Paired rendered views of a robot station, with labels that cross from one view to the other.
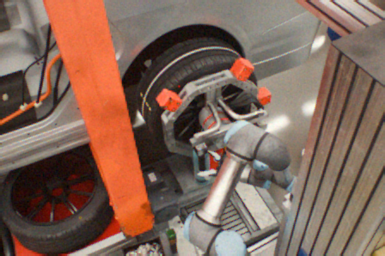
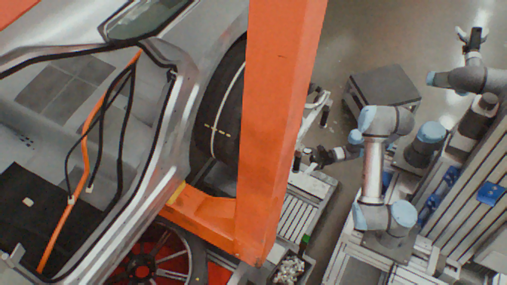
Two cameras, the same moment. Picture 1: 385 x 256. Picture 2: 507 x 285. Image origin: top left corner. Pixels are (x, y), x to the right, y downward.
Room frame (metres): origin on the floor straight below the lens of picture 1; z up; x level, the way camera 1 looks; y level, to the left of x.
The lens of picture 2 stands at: (0.41, 1.14, 2.95)
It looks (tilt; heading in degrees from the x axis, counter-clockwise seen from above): 53 degrees down; 316
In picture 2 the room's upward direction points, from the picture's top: 5 degrees clockwise
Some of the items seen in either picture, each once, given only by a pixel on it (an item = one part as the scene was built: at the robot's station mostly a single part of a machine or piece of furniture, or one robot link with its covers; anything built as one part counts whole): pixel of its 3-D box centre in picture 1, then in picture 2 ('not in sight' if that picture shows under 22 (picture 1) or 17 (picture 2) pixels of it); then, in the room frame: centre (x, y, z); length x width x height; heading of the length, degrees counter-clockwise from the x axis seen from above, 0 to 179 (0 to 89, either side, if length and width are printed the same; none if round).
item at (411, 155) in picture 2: not in sight; (421, 150); (0.94, -0.57, 0.87); 0.15 x 0.15 x 0.10
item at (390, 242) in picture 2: not in sight; (393, 229); (0.74, -0.12, 0.87); 0.15 x 0.15 x 0.10
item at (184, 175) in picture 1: (200, 154); (240, 159); (1.73, -0.06, 0.32); 0.40 x 0.30 x 0.28; 111
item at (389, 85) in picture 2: not in sight; (379, 99); (1.60, -1.26, 0.17); 0.43 x 0.36 x 0.34; 69
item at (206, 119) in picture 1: (216, 125); not in sight; (1.51, -0.15, 0.85); 0.21 x 0.14 x 0.14; 21
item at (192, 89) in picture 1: (210, 117); not in sight; (1.57, -0.12, 0.85); 0.54 x 0.07 x 0.54; 111
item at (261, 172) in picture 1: (264, 168); (358, 140); (1.16, -0.33, 0.91); 0.11 x 0.08 x 0.11; 50
